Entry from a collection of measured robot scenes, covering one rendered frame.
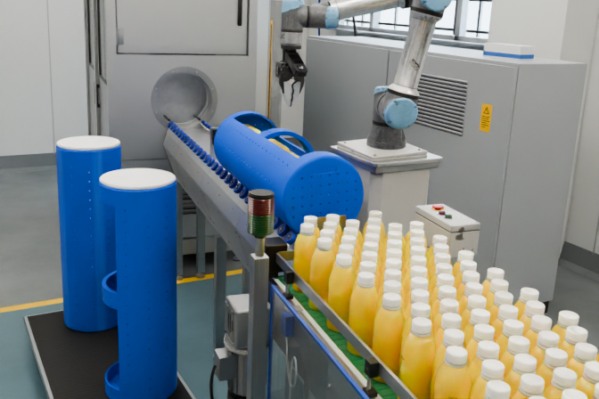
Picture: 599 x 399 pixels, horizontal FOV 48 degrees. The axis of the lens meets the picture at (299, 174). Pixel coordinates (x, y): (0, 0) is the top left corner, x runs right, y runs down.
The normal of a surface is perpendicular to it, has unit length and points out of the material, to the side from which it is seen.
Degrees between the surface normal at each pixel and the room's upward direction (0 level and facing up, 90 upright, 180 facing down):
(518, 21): 90
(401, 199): 90
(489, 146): 90
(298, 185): 90
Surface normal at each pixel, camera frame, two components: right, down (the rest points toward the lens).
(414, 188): 0.48, 0.24
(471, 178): -0.88, 0.08
